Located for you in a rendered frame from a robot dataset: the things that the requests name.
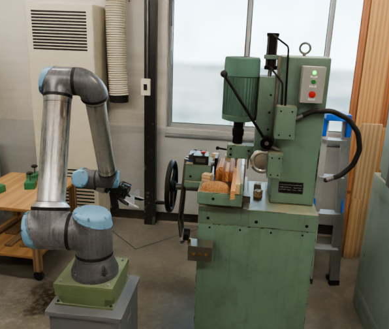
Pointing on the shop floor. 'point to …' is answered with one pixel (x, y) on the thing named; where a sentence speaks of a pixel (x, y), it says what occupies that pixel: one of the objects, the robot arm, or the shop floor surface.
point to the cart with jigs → (21, 200)
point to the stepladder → (335, 249)
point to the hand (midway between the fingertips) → (140, 204)
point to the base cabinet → (253, 278)
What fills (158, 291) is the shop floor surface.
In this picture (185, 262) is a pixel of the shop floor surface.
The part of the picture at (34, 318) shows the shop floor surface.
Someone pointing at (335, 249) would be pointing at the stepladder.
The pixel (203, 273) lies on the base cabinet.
